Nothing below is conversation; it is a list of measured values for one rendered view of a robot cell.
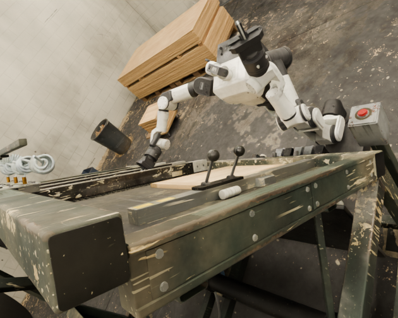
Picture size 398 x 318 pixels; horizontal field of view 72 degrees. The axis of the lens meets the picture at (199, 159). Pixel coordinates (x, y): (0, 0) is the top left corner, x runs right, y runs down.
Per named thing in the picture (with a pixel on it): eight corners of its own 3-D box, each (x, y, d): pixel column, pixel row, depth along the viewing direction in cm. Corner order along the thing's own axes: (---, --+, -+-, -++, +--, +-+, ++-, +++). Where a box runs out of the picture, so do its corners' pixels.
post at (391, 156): (417, 200, 172) (383, 130, 131) (416, 208, 170) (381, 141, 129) (405, 199, 176) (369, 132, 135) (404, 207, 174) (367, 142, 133)
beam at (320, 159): (386, 174, 119) (383, 149, 119) (378, 179, 111) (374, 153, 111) (136, 175, 284) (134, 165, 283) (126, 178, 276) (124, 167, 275)
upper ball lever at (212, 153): (213, 189, 86) (223, 151, 81) (204, 192, 84) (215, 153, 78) (205, 183, 89) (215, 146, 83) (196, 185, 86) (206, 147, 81)
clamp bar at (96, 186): (210, 169, 183) (205, 134, 182) (-11, 218, 104) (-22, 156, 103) (199, 170, 191) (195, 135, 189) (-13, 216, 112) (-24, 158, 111)
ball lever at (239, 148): (237, 182, 94) (249, 147, 89) (230, 184, 92) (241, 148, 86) (229, 176, 97) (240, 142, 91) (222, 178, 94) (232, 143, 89)
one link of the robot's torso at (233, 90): (244, 69, 173) (202, 45, 150) (293, 50, 148) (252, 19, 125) (241, 114, 169) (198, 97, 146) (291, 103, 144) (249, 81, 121)
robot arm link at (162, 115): (152, 126, 173) (155, 95, 170) (162, 126, 182) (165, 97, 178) (165, 129, 168) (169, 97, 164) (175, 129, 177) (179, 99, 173)
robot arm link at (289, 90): (287, 129, 131) (268, 86, 131) (314, 118, 123) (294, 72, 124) (280, 132, 121) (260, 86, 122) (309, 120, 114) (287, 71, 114)
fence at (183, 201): (315, 166, 130) (314, 158, 130) (138, 226, 67) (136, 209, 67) (305, 167, 134) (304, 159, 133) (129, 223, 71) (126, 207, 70)
